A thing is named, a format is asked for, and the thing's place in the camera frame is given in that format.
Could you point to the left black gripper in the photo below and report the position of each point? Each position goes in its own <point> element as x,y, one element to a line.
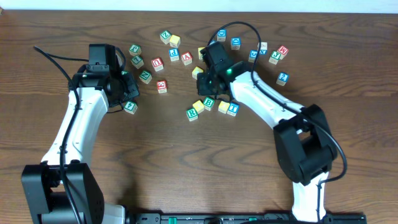
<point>131,88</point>

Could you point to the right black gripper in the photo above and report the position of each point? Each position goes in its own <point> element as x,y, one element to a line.
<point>202,88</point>

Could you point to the green B block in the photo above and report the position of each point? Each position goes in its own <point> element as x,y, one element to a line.
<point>208,103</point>

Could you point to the yellow O block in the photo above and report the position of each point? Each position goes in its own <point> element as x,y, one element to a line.
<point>198,106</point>
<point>223,107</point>

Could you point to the blue T block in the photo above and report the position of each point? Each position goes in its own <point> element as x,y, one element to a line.
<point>233,109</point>

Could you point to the green R block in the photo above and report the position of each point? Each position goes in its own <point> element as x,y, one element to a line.
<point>192,114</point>

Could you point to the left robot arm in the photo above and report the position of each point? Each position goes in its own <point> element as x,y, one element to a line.
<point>62,188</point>

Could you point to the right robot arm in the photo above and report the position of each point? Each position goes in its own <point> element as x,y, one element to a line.
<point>304,144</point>

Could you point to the green 4 block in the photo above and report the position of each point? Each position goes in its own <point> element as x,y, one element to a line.
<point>130,107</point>

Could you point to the green N block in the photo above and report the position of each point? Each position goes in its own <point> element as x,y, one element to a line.
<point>145,77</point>

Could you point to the yellow block centre top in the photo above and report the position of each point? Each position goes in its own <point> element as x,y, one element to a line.
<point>200,55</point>

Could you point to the green L block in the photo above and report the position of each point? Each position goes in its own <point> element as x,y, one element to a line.
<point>137,62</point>

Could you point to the red A block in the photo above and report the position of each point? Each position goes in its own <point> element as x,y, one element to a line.
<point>186,58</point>

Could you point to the green J block left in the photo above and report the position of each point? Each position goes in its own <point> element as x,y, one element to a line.
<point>135,50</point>

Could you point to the green j block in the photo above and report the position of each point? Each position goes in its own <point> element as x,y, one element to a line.
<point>275,57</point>
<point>135,50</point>

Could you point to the red E block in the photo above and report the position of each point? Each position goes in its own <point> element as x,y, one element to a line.
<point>162,86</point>

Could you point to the red U block left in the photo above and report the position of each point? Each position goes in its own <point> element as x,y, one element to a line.
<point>157,64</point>

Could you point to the blue D block right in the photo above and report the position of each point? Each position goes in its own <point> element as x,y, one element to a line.
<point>235,43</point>

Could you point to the blue d block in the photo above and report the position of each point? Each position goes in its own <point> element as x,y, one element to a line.
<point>221,35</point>
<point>235,43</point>

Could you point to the blue D block top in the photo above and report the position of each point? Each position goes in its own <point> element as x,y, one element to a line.
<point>221,35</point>

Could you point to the blue 5 block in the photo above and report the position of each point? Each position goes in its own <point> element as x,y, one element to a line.
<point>252,56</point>

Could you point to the blue P block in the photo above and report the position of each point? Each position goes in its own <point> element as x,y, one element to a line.
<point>174,54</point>

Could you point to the blue X block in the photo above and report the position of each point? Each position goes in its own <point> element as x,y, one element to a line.
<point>263,47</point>

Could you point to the green J block right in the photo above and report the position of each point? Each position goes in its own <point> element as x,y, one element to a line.
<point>275,57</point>

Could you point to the green Z block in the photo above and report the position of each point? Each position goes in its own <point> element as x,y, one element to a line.
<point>165,36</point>

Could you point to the blue 2 block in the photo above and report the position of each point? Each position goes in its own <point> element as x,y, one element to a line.
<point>282,79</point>

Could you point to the red M block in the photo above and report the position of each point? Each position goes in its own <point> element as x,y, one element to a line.
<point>283,51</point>

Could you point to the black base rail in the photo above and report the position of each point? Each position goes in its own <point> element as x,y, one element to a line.
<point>268,218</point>

